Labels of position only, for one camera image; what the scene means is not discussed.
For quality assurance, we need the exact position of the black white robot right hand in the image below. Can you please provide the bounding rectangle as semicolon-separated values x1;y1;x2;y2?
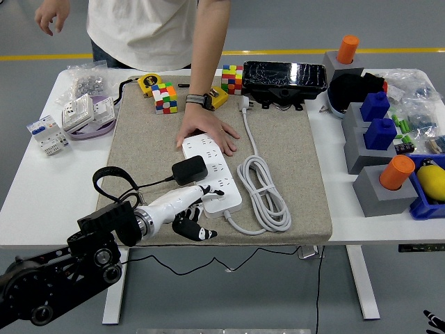
423;309;445;334

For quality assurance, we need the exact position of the person's right hand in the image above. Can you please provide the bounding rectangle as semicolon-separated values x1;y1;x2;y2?
34;0;72;37

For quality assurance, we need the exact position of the person's left hand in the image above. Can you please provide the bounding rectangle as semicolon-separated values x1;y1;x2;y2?
175;102;241;157

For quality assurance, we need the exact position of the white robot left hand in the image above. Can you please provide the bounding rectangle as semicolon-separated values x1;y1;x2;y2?
138;184;226;242

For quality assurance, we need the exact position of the black power adapter plug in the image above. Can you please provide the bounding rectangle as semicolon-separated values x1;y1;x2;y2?
172;155;209;186

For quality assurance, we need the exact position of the white power strip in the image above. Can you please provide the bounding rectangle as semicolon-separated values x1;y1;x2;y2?
181;132;243;219

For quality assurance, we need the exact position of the thin black adapter cord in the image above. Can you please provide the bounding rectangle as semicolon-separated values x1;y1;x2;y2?
120;175;302;276

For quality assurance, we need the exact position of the grey black wristwatch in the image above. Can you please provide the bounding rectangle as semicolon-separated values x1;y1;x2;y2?
185;92;217;112

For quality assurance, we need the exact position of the yellow tape measure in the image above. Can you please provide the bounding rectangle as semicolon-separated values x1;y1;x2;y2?
177;82;229;111
116;72;163;105

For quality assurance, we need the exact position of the colourful puzzle cube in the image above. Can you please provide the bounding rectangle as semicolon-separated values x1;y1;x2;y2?
151;81;179;115
221;64;244;95

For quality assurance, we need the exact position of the black desk control panel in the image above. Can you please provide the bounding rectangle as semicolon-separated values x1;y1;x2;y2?
398;244;445;253

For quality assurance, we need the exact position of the clear bag of nuts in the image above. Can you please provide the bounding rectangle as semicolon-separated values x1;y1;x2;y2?
57;61;128;105

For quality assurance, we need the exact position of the person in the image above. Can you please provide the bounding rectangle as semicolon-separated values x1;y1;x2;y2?
86;0;202;72

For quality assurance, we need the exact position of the black glossy plastic case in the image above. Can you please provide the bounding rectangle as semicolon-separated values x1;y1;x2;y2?
242;61;329;112

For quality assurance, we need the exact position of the grey-brown mat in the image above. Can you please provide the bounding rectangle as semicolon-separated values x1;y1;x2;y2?
90;74;333;247

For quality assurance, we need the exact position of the blue plastic bin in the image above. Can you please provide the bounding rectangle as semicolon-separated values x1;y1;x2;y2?
406;154;445;221

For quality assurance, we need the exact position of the white circuit breaker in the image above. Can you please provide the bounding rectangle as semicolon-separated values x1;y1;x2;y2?
26;114;70;157

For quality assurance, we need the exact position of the white table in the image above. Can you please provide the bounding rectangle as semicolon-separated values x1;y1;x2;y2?
0;67;445;326

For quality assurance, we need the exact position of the grey block holder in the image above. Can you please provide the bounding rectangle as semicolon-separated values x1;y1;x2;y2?
323;50;366;83
341;102;392;140
343;127;399;175
353;165;419;218

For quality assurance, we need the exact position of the white round bowl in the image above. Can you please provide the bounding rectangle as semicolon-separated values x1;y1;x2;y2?
326;86;348;121

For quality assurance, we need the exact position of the yellow lemon toy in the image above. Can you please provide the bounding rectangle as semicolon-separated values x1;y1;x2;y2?
416;163;445;202

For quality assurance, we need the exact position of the grey box under table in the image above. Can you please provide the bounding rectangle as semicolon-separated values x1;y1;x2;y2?
298;245;326;260

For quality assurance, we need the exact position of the black cloth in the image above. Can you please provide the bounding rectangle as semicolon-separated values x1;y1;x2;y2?
328;72;387;112

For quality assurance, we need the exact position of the orange cylinder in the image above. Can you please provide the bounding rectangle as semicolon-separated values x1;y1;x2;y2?
378;154;417;191
336;34;361;65

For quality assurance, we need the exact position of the blue block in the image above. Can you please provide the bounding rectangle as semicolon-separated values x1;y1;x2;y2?
363;118;398;151
359;90;391;122

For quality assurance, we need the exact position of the clear bag of parts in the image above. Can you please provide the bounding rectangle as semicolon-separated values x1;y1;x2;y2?
384;68;439;104
424;134;445;154
399;98;442;140

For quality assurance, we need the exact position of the white power strip cord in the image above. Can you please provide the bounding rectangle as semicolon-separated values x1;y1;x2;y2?
224;95;292;234

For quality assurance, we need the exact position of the white wall socket panel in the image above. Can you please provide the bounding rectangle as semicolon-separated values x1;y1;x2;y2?
90;96;115;122
61;93;95;132

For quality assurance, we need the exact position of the black hanging cable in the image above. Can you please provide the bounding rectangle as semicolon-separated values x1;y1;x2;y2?
314;245;324;334

